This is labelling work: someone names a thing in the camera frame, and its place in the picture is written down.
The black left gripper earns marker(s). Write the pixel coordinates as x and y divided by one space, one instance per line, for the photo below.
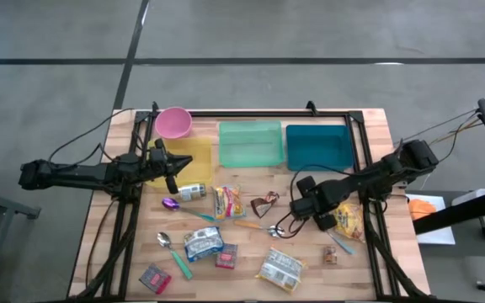
158 164

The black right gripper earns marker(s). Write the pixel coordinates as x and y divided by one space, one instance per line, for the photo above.
322 200

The herb spice jar white label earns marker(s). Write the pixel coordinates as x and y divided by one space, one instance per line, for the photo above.
192 192

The brown chocolate wrapper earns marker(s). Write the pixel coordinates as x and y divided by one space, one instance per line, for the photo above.
261 207

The small glass spice jar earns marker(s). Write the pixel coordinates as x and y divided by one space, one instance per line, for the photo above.
330 255

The orange red snack bag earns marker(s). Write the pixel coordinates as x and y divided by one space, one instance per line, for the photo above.
227 203

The white yellow snack bag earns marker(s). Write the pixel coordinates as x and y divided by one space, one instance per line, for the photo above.
280 269

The blue white snack bag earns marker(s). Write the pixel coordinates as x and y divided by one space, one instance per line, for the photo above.
202 244

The smoked paprika tin red lid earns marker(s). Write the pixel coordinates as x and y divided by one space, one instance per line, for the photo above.
226 256

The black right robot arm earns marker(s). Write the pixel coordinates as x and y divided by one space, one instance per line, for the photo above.
377 174

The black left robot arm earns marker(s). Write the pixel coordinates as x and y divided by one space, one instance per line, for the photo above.
78 173

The yellow plastic bin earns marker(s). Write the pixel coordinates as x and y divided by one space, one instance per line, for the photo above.
196 160

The pink plastic bowl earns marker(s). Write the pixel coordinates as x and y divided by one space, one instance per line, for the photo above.
173 123

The teal blue plastic bin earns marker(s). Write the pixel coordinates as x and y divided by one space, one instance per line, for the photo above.
318 147

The light green plastic bin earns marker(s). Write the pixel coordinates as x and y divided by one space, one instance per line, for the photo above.
251 145

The red grey packet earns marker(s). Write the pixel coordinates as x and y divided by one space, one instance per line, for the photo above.
154 278

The orange object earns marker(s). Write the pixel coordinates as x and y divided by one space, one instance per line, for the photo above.
421 209

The white paper sheet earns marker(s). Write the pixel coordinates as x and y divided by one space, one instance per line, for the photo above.
440 237

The white plastic container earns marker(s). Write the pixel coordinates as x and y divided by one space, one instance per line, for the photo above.
470 197

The grey side table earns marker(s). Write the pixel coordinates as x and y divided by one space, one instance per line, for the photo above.
470 235

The grey metal cart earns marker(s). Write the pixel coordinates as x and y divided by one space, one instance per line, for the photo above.
6 203

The black aluminium table frame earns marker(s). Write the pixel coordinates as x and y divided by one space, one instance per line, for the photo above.
246 113

